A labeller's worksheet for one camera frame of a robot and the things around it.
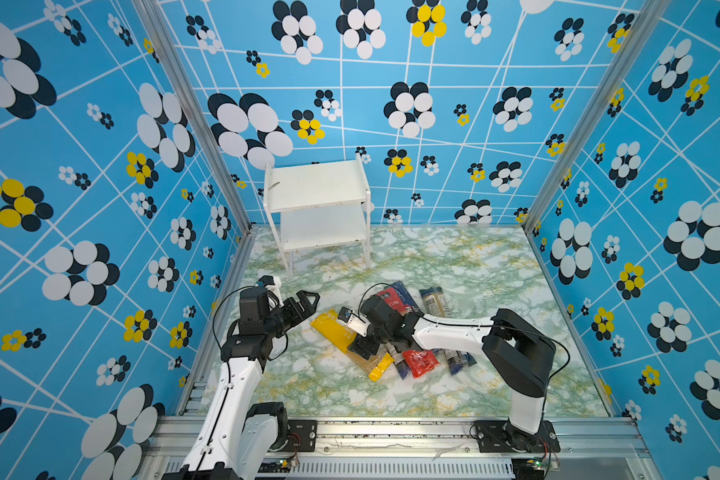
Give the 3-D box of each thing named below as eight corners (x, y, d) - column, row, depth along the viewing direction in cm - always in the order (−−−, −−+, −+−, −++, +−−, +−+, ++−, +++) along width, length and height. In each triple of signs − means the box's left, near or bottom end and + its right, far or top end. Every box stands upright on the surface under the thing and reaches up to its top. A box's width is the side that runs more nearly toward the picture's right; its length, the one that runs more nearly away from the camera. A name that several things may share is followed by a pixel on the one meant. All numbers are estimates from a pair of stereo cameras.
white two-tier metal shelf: (288, 280, 106) (260, 206, 79) (290, 236, 120) (266, 160, 93) (370, 270, 109) (370, 196, 82) (363, 228, 123) (360, 152, 95)
